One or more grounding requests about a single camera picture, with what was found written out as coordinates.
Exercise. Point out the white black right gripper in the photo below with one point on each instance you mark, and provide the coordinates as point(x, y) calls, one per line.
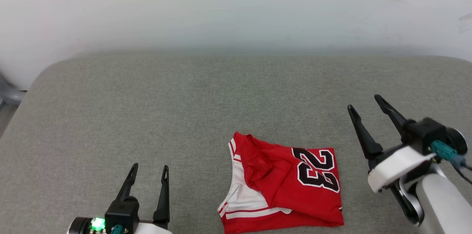
point(396, 166)

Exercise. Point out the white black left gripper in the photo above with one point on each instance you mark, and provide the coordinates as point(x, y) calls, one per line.
point(155, 228)

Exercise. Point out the red basketball jersey number 23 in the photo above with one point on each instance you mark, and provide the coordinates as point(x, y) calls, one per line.
point(280, 189)

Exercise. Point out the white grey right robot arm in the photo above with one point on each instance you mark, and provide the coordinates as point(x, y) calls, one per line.
point(442, 204)

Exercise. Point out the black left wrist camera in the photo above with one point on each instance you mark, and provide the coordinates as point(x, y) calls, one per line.
point(121, 210)

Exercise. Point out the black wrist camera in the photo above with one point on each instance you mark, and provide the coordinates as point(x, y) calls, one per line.
point(121, 210)
point(424, 132)

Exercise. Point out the teal left camera connector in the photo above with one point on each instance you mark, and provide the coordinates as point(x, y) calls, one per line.
point(117, 229)

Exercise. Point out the teal camera connector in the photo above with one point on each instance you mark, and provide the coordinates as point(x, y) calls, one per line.
point(442, 150)
point(117, 229)

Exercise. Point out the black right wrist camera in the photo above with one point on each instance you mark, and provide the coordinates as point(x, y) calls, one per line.
point(424, 132)

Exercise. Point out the teal right camera connector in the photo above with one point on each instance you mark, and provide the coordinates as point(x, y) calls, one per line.
point(442, 150)

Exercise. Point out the grey metal frame bar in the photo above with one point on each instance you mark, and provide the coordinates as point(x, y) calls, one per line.
point(11, 95)

